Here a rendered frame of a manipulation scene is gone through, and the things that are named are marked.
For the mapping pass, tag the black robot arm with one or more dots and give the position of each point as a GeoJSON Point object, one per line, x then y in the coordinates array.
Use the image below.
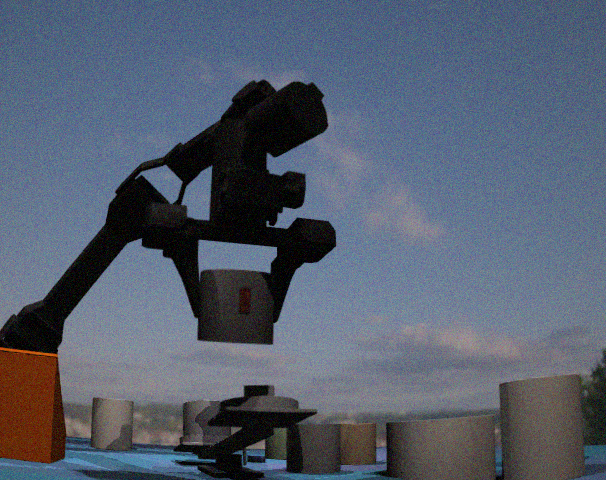
{"type": "Point", "coordinates": [259, 120]}

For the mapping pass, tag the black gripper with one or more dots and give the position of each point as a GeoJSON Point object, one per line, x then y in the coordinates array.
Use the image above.
{"type": "Point", "coordinates": [166, 227]}

